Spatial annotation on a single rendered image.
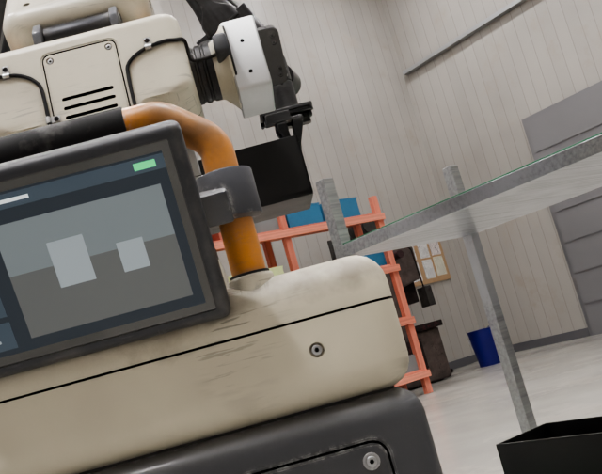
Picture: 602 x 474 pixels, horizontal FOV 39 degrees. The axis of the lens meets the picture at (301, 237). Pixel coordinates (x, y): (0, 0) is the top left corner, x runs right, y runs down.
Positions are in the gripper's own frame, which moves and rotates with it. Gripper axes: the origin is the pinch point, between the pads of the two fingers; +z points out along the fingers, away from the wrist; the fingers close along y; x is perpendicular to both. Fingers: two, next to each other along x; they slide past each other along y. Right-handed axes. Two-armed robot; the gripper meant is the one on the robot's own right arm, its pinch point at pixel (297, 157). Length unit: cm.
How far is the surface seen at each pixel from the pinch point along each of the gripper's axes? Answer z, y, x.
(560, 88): -217, -455, -976
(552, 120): -179, -437, -992
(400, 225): 16.6, -16.6, -9.4
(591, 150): 17, -43, 27
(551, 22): -308, -467, -961
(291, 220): -105, -34, -768
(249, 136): -270, -21, -999
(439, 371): 110, -178, -963
